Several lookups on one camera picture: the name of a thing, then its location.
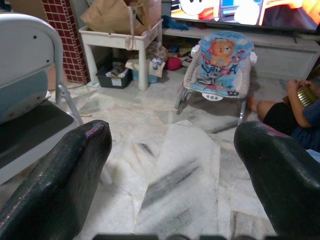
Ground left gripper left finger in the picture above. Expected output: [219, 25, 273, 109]
[0, 119, 113, 240]

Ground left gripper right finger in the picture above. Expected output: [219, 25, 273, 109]
[233, 120, 320, 240]

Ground gold ridged tin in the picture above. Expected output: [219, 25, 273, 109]
[296, 86, 318, 108]

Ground person left hand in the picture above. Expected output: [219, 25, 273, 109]
[286, 79, 305, 95]

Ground person right hand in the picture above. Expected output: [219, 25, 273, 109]
[302, 79, 320, 90]

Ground person torso blue shirt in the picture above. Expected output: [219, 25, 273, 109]
[291, 98, 320, 154]

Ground person leg black shorts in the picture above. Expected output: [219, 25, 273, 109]
[247, 96, 300, 136]

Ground light blue padded cushion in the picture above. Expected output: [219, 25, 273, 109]
[0, 66, 52, 125]

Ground black plastic bin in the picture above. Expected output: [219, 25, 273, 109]
[95, 63, 133, 90]

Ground white television cabinet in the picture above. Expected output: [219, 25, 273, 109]
[161, 26, 320, 81]

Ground blue bear baby bouncer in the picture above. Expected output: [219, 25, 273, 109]
[174, 31, 258, 125]

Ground red brick tile pillar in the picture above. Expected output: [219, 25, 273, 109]
[41, 0, 90, 85]

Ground blue plastic box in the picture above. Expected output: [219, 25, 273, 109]
[131, 68, 161, 85]

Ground grey metal folding chair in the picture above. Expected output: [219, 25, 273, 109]
[0, 12, 113, 186]

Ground white plastic table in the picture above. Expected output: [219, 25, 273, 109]
[78, 18, 164, 92]

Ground cream printed cloth bag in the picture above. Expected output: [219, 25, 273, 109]
[124, 56, 166, 78]

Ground red ball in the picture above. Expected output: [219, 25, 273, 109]
[164, 56, 183, 71]

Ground flat screen television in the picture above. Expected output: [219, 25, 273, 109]
[170, 0, 320, 32]

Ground grey plush toy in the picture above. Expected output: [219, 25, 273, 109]
[146, 41, 169, 62]

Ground brown paper bag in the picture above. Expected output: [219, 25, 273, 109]
[80, 0, 152, 36]

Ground brown cardboard box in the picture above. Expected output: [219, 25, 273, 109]
[8, 0, 48, 22]

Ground blue crumpled cloth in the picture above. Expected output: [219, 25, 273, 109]
[161, 14, 190, 31]

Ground pink bag strap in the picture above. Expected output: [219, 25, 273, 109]
[124, 6, 137, 51]

